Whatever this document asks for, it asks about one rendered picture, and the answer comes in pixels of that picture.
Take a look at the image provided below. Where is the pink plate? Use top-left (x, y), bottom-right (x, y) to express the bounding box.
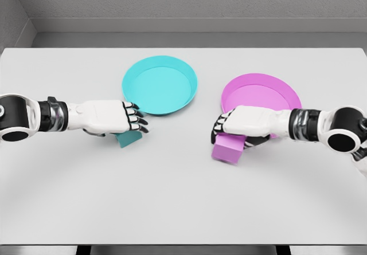
top-left (220, 72), bottom-right (303, 139)

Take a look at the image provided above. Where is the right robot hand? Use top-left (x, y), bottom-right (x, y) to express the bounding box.
top-left (210, 105), bottom-right (276, 150)

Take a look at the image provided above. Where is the cyan plate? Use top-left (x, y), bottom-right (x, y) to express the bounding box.
top-left (121, 55), bottom-right (198, 117)

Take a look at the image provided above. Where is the cyan block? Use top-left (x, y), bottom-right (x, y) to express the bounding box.
top-left (115, 130), bottom-right (144, 149)

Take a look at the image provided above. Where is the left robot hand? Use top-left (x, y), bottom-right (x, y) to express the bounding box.
top-left (81, 99), bottom-right (150, 138)

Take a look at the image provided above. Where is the pink block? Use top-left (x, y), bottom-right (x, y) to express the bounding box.
top-left (211, 132), bottom-right (247, 164)

